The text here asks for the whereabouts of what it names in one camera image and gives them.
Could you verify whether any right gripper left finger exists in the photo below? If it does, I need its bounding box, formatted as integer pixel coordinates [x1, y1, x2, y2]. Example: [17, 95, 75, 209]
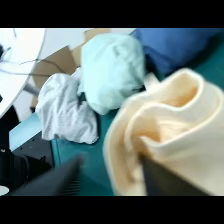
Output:
[12, 153, 84, 197]

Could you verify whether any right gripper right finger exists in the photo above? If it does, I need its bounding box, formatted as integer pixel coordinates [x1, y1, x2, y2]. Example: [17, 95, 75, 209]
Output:
[139, 155, 209, 197]

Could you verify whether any cream garment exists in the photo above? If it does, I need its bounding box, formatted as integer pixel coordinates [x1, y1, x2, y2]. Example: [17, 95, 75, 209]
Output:
[102, 68, 224, 197]

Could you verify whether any light grey garment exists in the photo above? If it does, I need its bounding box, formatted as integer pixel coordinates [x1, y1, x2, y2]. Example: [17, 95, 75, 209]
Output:
[35, 72, 100, 145]

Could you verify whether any brown cardboard box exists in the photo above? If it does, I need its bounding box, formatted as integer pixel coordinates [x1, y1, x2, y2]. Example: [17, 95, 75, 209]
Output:
[29, 28, 113, 109]

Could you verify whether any pale green garment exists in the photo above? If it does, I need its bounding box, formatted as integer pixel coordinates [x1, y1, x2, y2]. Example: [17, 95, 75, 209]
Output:
[78, 32, 147, 116]

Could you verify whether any white round table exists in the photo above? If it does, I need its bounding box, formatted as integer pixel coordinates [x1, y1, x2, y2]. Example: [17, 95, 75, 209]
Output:
[0, 28, 47, 118]

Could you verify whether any blue garment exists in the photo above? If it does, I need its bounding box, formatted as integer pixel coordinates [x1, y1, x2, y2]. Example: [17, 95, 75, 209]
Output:
[132, 28, 224, 78]

